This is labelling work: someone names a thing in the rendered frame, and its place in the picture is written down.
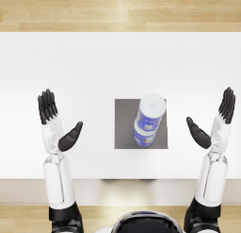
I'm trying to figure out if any blue can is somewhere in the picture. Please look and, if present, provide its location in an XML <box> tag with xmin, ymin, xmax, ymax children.
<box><xmin>135</xmin><ymin>93</ymin><xmax>168</xmax><ymax>132</ymax></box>
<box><xmin>132</xmin><ymin>119</ymin><xmax>159</xmax><ymax>148</ymax></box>

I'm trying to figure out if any dark grey square mat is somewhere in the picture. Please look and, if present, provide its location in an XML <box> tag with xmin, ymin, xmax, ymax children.
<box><xmin>114</xmin><ymin>98</ymin><xmax>169</xmax><ymax>150</ymax></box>

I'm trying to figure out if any dark round robot body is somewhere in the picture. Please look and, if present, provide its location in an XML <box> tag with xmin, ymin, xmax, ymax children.
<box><xmin>93</xmin><ymin>210</ymin><xmax>186</xmax><ymax>233</ymax></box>

